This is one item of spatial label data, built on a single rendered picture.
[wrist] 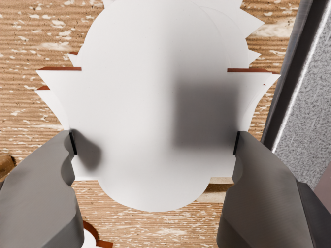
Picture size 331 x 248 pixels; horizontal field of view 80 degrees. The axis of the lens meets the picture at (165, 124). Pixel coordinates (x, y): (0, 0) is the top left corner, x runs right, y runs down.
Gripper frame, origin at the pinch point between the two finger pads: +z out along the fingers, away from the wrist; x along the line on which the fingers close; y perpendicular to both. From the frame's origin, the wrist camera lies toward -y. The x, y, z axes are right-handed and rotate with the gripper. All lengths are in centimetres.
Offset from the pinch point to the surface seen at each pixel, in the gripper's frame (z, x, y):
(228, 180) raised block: 4.7, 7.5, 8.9
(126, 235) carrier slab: 7.4, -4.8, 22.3
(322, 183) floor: 101, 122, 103
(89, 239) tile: 6.2, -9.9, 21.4
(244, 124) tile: 2.9, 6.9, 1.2
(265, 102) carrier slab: 7.4, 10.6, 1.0
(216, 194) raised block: 4.7, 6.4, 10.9
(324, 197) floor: 101, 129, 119
